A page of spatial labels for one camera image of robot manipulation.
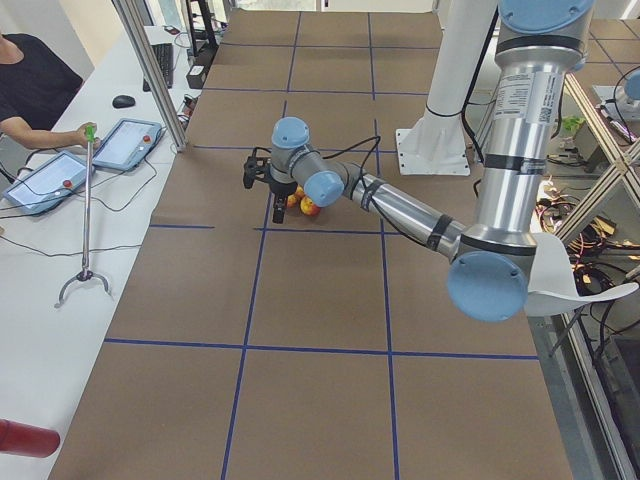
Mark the person in black shirt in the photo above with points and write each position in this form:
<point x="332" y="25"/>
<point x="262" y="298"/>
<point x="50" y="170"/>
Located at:
<point x="37" y="86"/>

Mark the red yellow apple left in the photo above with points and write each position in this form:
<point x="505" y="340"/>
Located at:
<point x="292" y="201"/>

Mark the blue teach pendant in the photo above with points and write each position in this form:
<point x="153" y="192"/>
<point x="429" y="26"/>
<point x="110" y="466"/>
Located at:
<point x="127" y="144"/>
<point x="47" y="186"/>

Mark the aluminium frame post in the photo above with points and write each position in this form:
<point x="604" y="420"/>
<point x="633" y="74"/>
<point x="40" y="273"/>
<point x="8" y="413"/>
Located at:
<point x="132" y="23"/>

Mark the red yellow apple front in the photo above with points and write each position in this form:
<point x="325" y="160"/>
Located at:
<point x="308" y="207"/>

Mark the black keyboard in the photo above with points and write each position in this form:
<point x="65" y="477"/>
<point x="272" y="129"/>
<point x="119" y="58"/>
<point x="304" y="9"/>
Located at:
<point x="164" y="54"/>

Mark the blue teach pendant far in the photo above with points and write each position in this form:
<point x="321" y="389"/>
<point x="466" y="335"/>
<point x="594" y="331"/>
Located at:
<point x="127" y="144"/>

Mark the person's hand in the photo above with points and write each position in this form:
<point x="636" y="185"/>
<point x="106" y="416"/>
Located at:
<point x="86" y="135"/>

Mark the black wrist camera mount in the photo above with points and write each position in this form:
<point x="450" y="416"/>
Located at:
<point x="257" y="167"/>

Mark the green handled reacher grabber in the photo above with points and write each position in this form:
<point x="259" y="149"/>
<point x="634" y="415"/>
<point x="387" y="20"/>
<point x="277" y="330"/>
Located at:
<point x="85" y="274"/>

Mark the blue teach pendant near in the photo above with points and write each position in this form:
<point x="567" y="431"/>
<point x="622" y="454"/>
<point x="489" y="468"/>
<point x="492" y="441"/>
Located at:
<point x="47" y="186"/>

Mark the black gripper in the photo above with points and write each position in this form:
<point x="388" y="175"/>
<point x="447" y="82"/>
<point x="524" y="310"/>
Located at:
<point x="282" y="188"/>

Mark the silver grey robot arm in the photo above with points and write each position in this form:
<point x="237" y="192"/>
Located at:
<point x="498" y="267"/>

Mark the red cylinder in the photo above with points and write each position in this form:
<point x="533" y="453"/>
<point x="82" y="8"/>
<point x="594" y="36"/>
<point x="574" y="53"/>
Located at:
<point x="28" y="440"/>

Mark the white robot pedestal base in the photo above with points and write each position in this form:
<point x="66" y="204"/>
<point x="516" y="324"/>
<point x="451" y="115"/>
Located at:
<point x="435" y="145"/>

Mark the black desktop computer box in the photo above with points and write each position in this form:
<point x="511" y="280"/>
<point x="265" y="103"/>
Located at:
<point x="196" y="77"/>

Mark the white plastic chair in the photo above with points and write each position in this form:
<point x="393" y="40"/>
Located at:
<point x="552" y="288"/>

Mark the red yellow apple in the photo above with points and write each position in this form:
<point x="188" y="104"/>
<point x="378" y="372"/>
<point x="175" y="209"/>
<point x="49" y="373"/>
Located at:
<point x="292" y="201"/>
<point x="308" y="207"/>

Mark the black computer mouse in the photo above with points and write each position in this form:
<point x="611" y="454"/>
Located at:
<point x="123" y="101"/>

